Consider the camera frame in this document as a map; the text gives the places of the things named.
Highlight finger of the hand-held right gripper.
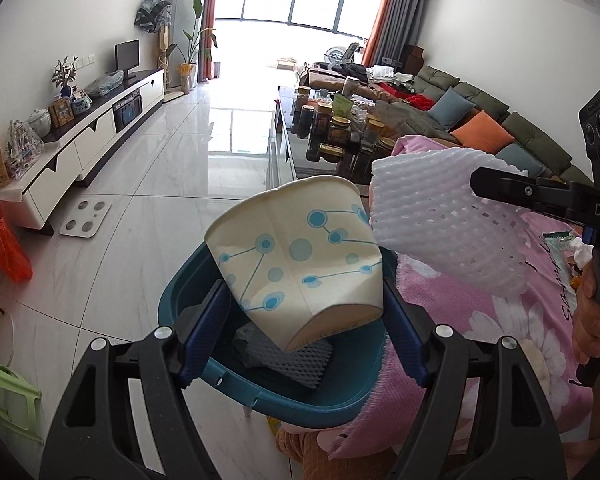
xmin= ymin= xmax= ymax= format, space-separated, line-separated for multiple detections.
xmin=470 ymin=165 xmax=574 ymax=222

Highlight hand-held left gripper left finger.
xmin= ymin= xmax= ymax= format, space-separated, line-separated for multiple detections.
xmin=39 ymin=277 xmax=233 ymax=480

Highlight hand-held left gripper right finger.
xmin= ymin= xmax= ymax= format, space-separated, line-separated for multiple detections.
xmin=382 ymin=277 xmax=588 ymax=480

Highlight white tissue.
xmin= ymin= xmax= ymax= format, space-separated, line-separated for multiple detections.
xmin=569 ymin=239 xmax=595 ymax=266

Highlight white foam fruit net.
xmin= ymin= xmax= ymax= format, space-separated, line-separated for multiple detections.
xmin=369 ymin=146 xmax=536 ymax=298

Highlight teal plastic bin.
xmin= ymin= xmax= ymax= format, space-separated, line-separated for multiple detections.
xmin=157 ymin=247 xmax=406 ymax=416

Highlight crushed blue-dotted paper cup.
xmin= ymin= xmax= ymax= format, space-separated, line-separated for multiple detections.
xmin=204 ymin=176 xmax=385 ymax=353

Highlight person's right hand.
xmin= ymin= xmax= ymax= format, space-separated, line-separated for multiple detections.
xmin=571 ymin=262 xmax=600 ymax=365

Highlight blue-grey cushion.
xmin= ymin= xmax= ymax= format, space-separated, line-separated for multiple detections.
xmin=430 ymin=87 xmax=476 ymax=131
xmin=495 ymin=145 xmax=548 ymax=178

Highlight clear green plastic wrapper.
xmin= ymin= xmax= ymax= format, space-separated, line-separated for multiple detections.
xmin=542 ymin=230 xmax=573 ymax=251

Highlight orange cushion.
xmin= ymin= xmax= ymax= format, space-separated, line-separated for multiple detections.
xmin=450 ymin=110 xmax=516 ymax=156

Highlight green sectional sofa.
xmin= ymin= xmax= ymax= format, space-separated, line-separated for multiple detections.
xmin=300 ymin=62 xmax=596 ymax=186

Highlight grey foam net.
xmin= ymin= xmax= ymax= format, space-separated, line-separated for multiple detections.
xmin=231 ymin=322 xmax=333 ymax=390

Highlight pink flowered blanket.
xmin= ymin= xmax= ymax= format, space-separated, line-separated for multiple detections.
xmin=325 ymin=134 xmax=600 ymax=461

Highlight red cloth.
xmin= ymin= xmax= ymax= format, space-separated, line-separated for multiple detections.
xmin=380 ymin=82 xmax=436 ymax=111

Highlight brown cardboard boxes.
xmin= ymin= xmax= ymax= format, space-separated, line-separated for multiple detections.
xmin=400 ymin=45 xmax=426 ymax=73

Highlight white body scale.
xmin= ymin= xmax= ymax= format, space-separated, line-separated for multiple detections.
xmin=60 ymin=199 xmax=112 ymax=237

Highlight pile of clothes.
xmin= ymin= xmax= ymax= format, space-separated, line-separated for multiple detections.
xmin=365 ymin=65 xmax=416 ymax=93

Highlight group of jars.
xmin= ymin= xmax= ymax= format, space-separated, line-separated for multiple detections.
xmin=292 ymin=87 xmax=396 ymax=181

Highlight dark coffee table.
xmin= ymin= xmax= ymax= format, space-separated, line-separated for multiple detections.
xmin=267 ymin=85 xmax=401 ymax=186

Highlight orange and grey curtain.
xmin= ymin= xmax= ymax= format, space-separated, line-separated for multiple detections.
xmin=197 ymin=0 xmax=222 ymax=81
xmin=362 ymin=0 xmax=428 ymax=68

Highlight green plastic stool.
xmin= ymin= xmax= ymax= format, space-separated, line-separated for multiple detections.
xmin=0 ymin=352 xmax=43 ymax=446

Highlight exercise machine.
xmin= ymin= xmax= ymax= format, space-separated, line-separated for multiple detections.
xmin=322 ymin=42 xmax=363 ymax=68

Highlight red plastic bag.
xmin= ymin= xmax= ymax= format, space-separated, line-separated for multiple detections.
xmin=0 ymin=196 xmax=33 ymax=283

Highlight white tv cabinet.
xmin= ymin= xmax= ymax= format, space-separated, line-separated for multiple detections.
xmin=0 ymin=67 xmax=166 ymax=233

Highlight wrapped ship model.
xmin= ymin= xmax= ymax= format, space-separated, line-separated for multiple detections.
xmin=5 ymin=120 xmax=45 ymax=181

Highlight white ceramic jar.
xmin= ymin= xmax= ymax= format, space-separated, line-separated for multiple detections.
xmin=27 ymin=108 xmax=52 ymax=138

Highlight plastic-wrapped bundle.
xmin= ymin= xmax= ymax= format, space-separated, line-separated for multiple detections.
xmin=85 ymin=71 xmax=126 ymax=99

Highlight large window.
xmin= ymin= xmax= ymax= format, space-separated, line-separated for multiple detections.
xmin=215 ymin=0 xmax=388 ymax=36

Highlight small black monitor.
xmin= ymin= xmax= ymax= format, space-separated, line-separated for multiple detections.
xmin=114 ymin=39 xmax=141 ymax=81

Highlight tall potted leafy plant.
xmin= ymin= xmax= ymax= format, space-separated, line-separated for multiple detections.
xmin=166 ymin=0 xmax=218 ymax=93

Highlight small plant in blue vase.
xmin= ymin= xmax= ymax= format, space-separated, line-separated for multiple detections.
xmin=51 ymin=55 xmax=78 ymax=98

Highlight white standing air conditioner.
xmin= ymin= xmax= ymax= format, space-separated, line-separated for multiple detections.
xmin=161 ymin=0 xmax=210 ymax=93

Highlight cloth-covered standing fan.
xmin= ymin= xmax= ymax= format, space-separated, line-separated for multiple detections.
xmin=134 ymin=0 xmax=173 ymax=93

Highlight wooden picture frame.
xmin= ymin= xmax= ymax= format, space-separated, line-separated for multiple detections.
xmin=49 ymin=97 xmax=75 ymax=128

